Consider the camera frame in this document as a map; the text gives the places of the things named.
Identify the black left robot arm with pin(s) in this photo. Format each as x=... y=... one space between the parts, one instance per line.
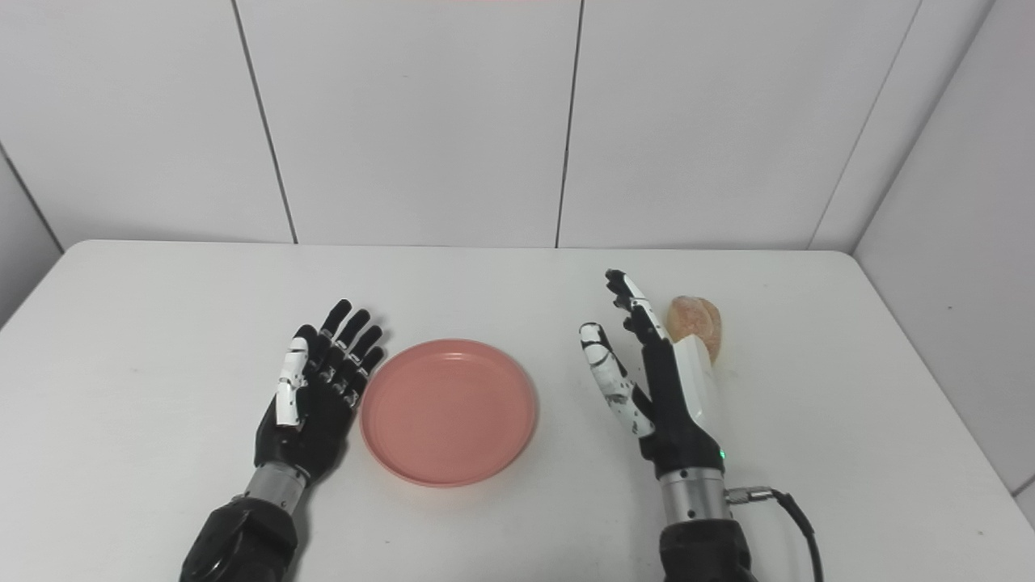
x=242 y=541

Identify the brown bread roll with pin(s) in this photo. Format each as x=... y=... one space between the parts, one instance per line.
x=695 y=318

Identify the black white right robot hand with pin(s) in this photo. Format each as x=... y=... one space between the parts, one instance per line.
x=675 y=420

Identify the pink round plate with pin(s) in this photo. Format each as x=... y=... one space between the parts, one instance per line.
x=449 y=412

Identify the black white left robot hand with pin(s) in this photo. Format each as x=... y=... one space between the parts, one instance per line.
x=315 y=428

